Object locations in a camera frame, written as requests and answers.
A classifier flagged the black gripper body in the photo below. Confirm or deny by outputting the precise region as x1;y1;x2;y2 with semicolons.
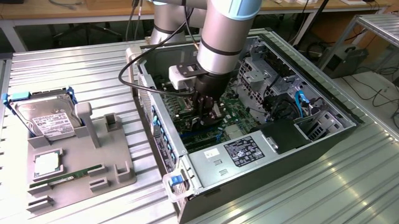
194;71;232;100

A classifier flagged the black graphics card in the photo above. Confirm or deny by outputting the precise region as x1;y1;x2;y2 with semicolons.
174;105;227;133

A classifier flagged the green motherboard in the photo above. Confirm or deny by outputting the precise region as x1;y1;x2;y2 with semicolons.
159;77;266;153

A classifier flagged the silver chipset heatsink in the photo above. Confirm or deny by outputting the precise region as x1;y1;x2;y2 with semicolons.
223;125;247;141

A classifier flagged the metal drive cage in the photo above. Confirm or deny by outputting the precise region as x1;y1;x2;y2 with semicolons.
236;37;300;122

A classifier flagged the grey power supply unit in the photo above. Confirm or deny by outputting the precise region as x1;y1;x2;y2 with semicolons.
188;129;280;190

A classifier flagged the black plastic air shroud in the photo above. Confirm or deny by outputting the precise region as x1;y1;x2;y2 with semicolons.
256;119;311;155

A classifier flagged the open black PC case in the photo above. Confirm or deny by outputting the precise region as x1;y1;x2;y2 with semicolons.
125;28;364;224

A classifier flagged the grey plastic parts rack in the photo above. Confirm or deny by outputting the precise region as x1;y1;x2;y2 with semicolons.
25;101;139;213

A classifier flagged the black box device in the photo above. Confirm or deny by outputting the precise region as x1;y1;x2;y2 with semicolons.
323;45;370;79

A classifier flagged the black chair base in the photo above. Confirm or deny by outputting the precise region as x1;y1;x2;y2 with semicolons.
51;22;124;44

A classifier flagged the green RAM stick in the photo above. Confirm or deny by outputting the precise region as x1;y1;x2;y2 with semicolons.
28;164;104;189

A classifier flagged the silver CPU chip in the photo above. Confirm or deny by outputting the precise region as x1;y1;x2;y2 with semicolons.
33;153;63;178

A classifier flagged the aluminium slat side table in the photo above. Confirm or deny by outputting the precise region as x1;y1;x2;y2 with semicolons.
320;14;399;70

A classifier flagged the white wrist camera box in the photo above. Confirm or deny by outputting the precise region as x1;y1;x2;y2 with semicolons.
167;63;210;91

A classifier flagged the blue SATA wire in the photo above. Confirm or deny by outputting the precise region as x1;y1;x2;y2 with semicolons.
294;90;310;120

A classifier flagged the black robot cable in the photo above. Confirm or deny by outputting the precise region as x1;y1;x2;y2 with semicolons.
117;0;202;97

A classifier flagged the grey hanging cable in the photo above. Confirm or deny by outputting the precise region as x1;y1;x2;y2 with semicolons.
124;0;141;41

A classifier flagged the hard disk with blue bracket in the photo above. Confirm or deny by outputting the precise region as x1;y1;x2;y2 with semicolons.
1;86;84;142

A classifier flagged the wooden desk with white frame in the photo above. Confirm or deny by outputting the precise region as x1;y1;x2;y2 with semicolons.
0;0;390;52

